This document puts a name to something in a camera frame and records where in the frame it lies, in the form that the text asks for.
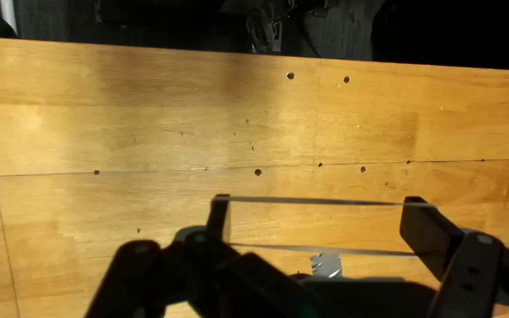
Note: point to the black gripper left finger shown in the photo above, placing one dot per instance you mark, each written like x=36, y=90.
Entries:
x=149, y=283

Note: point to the thin pale rubber band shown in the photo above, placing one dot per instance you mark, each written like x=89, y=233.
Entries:
x=326, y=199

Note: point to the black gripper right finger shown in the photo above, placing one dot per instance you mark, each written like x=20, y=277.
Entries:
x=472, y=270

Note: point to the black curtain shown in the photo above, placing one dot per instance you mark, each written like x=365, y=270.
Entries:
x=455, y=28

